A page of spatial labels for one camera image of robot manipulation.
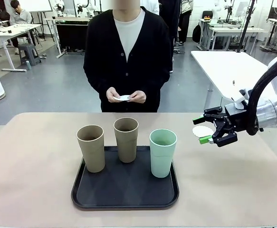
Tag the person in black cardigan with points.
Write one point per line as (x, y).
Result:
(105, 52)

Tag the bystander in black clothes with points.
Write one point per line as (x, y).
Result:
(174, 21)

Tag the tall mint green cup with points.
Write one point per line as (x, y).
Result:
(163, 156)

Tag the black plastic tray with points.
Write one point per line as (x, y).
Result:
(128, 187)

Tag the large white table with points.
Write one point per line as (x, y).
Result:
(223, 66)

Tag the white desk with clutter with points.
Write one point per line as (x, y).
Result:
(10, 29)

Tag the person's left forearm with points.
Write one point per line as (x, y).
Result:
(158, 80)

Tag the desk with black panel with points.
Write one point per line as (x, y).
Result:
(69, 35)

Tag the grey plastic stool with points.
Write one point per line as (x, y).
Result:
(29, 53)

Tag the person's right forearm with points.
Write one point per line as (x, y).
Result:
(94, 80)

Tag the seated person grey hoodie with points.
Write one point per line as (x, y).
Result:
(20, 16)

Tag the whiteboard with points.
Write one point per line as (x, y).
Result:
(42, 5)

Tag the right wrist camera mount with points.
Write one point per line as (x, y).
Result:
(240, 99)

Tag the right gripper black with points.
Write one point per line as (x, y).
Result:
(235, 117)

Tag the long white desk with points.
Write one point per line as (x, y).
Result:
(235, 30)

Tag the teal bottle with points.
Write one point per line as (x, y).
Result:
(28, 66)

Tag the narrow white desk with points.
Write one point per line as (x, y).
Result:
(204, 22)

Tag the black stand pole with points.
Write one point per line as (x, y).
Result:
(246, 26)

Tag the bystander in patterned sweater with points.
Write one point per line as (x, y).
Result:
(184, 23)

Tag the black backpack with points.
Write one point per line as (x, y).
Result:
(196, 34)

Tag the person's left hand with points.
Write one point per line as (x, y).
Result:
(138, 97)

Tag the tall tan cup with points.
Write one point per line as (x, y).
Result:
(92, 152)
(126, 145)

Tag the person's right hand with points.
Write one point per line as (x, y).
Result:
(112, 94)

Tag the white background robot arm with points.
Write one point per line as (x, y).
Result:
(58, 6)
(90, 7)
(217, 9)

